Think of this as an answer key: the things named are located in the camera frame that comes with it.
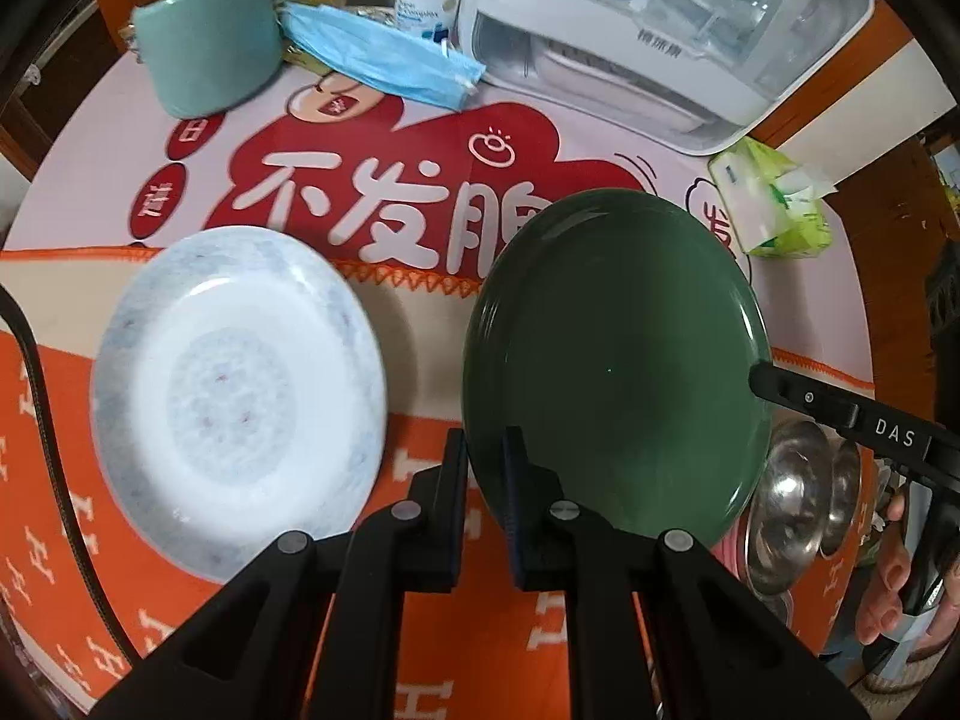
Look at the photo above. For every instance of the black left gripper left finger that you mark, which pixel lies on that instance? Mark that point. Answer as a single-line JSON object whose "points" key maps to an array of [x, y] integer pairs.
{"points": [[310, 628]]}

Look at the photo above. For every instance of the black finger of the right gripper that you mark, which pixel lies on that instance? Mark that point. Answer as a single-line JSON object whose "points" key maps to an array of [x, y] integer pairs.
{"points": [[906, 439]]}

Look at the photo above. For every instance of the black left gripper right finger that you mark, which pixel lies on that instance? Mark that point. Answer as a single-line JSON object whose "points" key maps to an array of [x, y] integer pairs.
{"points": [[657, 627]]}

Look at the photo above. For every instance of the small brown steel bowl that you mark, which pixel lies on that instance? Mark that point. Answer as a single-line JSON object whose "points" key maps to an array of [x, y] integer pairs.
{"points": [[845, 487]]}

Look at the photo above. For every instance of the pink steel bowl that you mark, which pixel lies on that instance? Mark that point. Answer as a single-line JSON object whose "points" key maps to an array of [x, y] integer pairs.
{"points": [[779, 534]]}

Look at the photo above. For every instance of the white blue patterned plate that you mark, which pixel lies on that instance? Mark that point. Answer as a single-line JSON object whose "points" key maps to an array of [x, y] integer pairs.
{"points": [[238, 393]]}

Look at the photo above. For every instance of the dark green plate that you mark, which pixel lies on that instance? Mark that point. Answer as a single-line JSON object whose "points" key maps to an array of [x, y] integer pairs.
{"points": [[618, 334]]}

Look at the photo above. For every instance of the person's right hand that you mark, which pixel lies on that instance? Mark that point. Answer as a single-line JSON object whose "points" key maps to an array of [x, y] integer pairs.
{"points": [[880, 607]]}

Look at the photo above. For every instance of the green tissue pack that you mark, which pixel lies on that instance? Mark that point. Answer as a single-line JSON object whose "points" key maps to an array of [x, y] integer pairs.
{"points": [[777, 207]]}

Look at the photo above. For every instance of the white plastic appliance box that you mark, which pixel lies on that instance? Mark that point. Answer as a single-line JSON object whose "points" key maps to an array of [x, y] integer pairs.
{"points": [[694, 75]]}

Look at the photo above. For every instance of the red white printed mat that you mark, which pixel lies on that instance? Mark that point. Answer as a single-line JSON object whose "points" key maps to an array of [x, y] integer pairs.
{"points": [[417, 196]]}

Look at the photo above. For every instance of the blue face mask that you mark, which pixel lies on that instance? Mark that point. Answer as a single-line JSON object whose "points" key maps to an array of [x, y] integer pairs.
{"points": [[381, 57]]}

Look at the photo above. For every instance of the teal ceramic cup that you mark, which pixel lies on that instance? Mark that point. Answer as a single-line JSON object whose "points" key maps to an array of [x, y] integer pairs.
{"points": [[205, 56]]}

